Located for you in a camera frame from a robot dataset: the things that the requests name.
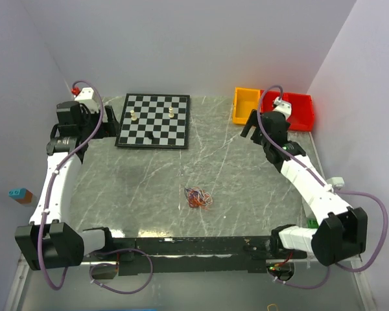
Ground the black white chessboard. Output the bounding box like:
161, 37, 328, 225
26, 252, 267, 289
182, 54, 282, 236
115, 93, 191, 150

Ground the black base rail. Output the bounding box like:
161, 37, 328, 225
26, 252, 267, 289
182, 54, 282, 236
82, 235, 307, 276

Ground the white thin cable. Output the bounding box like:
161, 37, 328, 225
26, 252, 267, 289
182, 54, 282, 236
187, 189, 213, 208

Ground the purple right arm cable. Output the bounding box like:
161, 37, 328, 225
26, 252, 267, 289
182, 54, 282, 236
257, 85, 389, 290

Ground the green small block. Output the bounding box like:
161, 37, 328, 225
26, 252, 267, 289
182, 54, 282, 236
307, 218, 319, 229

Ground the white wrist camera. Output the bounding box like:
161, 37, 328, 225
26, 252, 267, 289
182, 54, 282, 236
75, 87, 100, 113
273, 97, 292, 120

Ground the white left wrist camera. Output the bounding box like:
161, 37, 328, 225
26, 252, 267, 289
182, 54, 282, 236
75, 87, 100, 113

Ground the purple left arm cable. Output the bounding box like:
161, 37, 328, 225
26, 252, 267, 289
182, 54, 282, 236
38, 80, 154, 295

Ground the white chess piece left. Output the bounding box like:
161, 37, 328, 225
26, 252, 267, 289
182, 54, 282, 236
130, 110, 137, 122

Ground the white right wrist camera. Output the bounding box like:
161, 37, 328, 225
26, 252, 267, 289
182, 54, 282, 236
273, 97, 292, 120

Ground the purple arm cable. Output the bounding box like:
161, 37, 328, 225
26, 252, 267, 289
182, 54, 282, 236
38, 80, 154, 295
257, 85, 389, 290

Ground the red bin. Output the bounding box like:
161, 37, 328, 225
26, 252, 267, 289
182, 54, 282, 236
283, 93, 315, 132
259, 91, 280, 113

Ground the purple thin cable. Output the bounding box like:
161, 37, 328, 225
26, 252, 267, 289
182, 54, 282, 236
183, 187, 211, 210

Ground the blue orange toy block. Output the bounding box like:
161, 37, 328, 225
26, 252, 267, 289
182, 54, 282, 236
8, 188, 34, 205

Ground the yellow plastic bin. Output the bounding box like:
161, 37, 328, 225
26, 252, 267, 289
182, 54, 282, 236
232, 87, 261, 125

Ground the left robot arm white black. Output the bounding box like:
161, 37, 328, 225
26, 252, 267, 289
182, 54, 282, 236
15, 101, 119, 271

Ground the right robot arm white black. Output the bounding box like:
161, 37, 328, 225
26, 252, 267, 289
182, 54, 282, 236
241, 110, 368, 266

